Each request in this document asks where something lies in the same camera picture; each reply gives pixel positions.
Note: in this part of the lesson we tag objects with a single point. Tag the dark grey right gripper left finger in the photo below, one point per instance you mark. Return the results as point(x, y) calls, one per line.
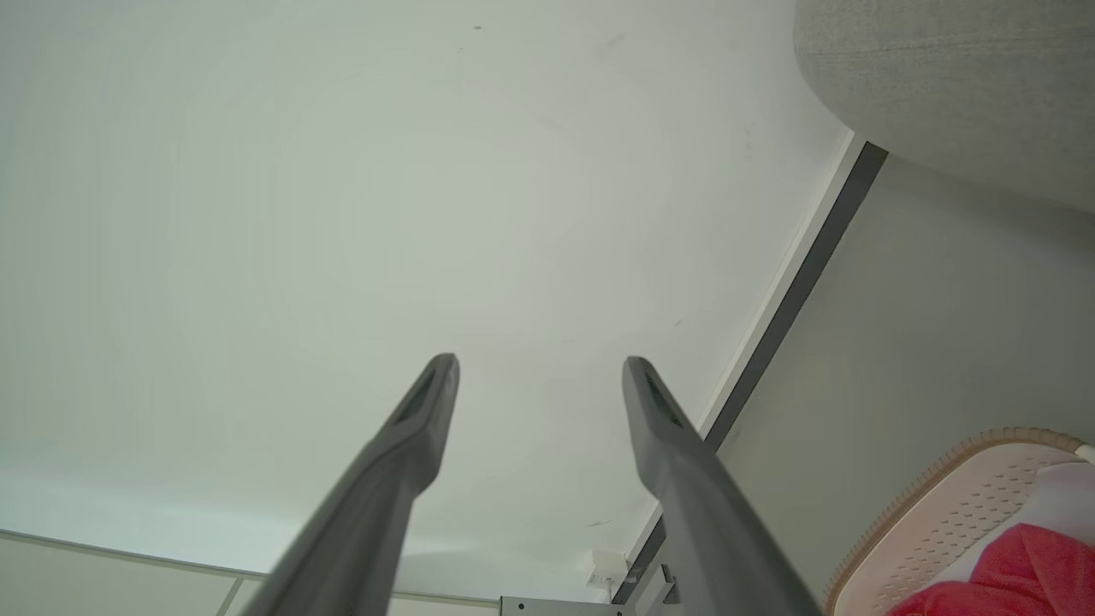
point(376, 513)

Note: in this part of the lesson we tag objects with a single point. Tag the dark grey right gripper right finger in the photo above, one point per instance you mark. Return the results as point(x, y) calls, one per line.
point(710, 530)

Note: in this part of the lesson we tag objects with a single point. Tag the white perforated laundry basket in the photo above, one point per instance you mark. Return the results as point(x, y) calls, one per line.
point(949, 513)

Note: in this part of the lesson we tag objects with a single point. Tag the dark baseboard strip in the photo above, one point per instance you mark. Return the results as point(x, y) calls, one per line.
point(797, 295)

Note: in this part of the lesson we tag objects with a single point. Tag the plain red garment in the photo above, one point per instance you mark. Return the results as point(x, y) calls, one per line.
point(1035, 573)

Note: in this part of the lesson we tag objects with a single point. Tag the white garment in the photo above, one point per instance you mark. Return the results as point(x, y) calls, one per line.
point(1065, 500)

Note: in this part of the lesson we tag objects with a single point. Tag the grey fabric sofa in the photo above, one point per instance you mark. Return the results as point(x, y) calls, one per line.
point(967, 77)

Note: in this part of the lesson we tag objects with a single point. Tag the white wall outlet box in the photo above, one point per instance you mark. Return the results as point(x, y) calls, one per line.
point(609, 570)

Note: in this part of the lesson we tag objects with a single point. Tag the grey metal door frame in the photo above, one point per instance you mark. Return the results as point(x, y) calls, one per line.
point(547, 607)

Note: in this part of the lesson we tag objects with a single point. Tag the white wall trim strip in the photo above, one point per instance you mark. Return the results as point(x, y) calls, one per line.
point(772, 299)

